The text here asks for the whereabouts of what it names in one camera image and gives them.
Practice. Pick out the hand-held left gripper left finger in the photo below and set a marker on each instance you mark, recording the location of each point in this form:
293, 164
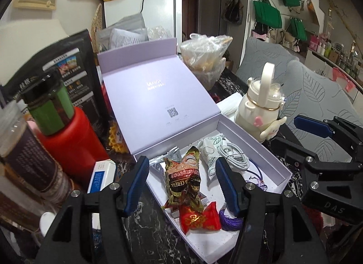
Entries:
136, 184

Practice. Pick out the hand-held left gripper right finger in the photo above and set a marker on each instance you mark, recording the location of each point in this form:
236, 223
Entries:
227, 187

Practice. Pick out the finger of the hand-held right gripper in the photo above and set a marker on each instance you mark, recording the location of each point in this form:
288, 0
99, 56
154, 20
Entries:
289, 152
312, 126

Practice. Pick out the white leaf-print packet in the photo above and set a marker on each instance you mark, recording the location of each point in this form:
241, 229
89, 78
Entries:
208, 150

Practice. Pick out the red candy packet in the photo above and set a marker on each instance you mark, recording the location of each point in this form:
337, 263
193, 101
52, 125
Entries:
198, 218

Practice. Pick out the brown cereal snack packet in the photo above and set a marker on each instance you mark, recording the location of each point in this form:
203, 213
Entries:
181, 179

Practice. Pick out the silver snack packet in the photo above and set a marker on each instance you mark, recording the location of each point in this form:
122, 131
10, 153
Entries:
173, 156

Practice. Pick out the lavender gift box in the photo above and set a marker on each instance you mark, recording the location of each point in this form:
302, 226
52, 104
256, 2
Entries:
147, 62

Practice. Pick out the small white box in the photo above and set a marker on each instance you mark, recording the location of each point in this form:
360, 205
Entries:
100, 176

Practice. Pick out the grey leaf-pattern chair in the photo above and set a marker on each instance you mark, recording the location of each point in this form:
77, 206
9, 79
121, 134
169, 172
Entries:
261, 56
320, 91

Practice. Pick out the yellow waffle-textured item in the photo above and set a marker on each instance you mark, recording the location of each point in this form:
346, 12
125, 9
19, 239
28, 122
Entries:
116, 142

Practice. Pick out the pink cloth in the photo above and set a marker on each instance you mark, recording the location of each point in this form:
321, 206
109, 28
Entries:
347, 83

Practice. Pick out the white cabinet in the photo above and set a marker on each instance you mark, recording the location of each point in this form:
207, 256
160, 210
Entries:
314, 59

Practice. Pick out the red container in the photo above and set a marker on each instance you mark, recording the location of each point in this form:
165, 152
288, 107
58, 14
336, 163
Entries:
76, 144

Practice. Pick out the row of bottles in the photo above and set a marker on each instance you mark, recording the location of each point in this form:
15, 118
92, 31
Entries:
340, 56

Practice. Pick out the folded white tissue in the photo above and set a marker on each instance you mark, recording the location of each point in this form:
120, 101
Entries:
227, 106

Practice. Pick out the red scissors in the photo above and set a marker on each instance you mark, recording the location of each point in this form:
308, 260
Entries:
217, 98

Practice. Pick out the small cardboard box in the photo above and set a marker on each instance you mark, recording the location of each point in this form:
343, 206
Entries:
229, 65

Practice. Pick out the green jar with black lid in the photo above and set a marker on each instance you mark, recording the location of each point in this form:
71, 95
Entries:
48, 110

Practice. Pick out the brown jar with clear lid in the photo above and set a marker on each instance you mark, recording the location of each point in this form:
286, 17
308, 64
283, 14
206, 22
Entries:
25, 153

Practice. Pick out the large green tote bag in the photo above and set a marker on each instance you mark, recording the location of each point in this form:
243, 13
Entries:
266, 14

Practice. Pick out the clear plastic bag of food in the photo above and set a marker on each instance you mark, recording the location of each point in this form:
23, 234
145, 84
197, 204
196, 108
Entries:
201, 54

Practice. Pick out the dark hanging bag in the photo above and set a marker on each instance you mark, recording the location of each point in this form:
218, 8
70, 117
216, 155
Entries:
232, 8

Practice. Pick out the white printed paper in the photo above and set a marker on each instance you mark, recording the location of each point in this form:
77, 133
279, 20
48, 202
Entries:
124, 38

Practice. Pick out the black stand-up pouch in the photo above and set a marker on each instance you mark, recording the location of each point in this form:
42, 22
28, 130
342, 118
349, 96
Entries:
79, 45

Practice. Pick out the crinkled clear plastic bag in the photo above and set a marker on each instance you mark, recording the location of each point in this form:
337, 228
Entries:
158, 32

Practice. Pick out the grey plastic mailer bag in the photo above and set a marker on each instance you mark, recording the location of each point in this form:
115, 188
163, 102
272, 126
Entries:
127, 22

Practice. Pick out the woven fan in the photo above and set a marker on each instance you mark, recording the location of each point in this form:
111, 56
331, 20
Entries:
96, 20

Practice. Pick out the white refrigerator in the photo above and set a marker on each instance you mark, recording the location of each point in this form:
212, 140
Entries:
161, 11

